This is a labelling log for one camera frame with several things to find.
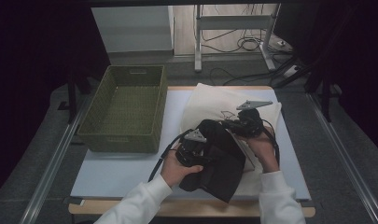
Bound cream drawstring bag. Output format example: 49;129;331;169
179;82;284;198

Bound grey metal desk frame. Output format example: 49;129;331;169
193;3;282;74

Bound hand-held gripper cable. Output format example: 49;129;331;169
260;118;281;166
147;128;194;183

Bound white cabinet panel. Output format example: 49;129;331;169
91;5;175;54

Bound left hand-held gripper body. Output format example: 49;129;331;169
175;128;210;168

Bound left hand-held gripper cable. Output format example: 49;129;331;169
147;128;194;183

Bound person's left hand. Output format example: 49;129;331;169
160;148;204;189

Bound metal floor rail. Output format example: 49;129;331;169
19;96;89;224
305;92;378;224

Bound white power strip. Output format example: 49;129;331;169
283;64;301;78

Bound black floor cables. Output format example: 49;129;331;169
201;3;302;87

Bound black metal stand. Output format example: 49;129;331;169
303;69;342;123
65;69;92;124

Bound person's right hand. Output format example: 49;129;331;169
238;125;281;174

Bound black cloth garment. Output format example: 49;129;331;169
178;119;247;204

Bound green woven basket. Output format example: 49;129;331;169
77;64;169;154

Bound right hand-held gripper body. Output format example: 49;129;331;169
235;99;274;138

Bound right hand-held gripper cable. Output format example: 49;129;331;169
260;118;281;166

